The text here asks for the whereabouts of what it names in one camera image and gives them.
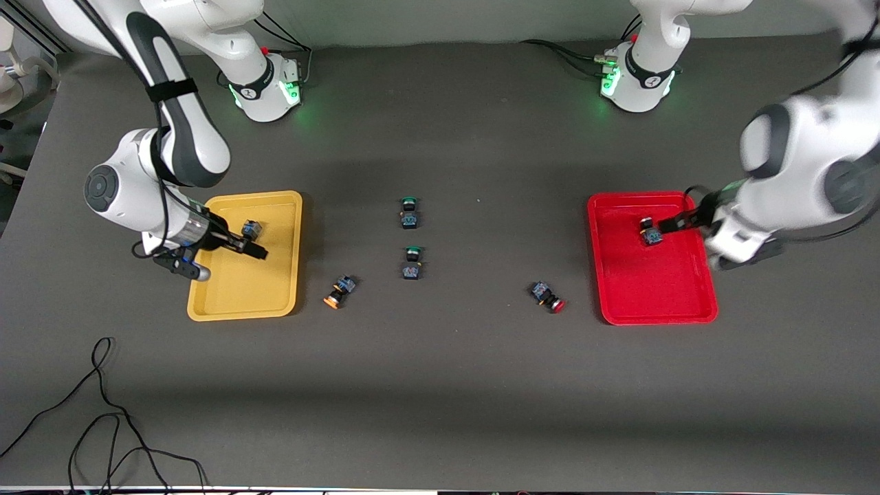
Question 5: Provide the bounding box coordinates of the red plastic tray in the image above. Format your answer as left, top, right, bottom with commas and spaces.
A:
587, 192, 719, 326

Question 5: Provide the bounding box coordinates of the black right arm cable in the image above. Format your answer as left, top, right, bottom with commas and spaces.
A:
72, 0, 214, 259

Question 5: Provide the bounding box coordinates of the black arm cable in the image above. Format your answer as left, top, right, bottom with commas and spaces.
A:
72, 0, 214, 259
791, 14, 880, 97

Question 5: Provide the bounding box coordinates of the black velcro strap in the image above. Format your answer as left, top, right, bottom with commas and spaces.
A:
146, 78, 199, 104

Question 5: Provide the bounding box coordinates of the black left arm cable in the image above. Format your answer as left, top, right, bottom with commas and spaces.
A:
791, 14, 880, 97

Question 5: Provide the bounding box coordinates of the black base cable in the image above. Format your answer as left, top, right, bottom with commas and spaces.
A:
520, 14, 644, 76
251, 10, 314, 87

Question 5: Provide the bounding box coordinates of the black left base cable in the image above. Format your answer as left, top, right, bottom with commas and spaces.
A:
520, 14, 644, 76

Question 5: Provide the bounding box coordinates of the black right base cable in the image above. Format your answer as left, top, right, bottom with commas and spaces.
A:
251, 10, 314, 87

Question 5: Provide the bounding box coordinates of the white background equipment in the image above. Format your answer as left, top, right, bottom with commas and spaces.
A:
0, 17, 59, 114

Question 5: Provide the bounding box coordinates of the yellow plastic tray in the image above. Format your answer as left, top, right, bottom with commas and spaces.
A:
187, 190, 304, 322

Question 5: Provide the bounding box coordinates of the thin black loose cable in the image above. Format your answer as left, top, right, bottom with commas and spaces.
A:
0, 337, 208, 495

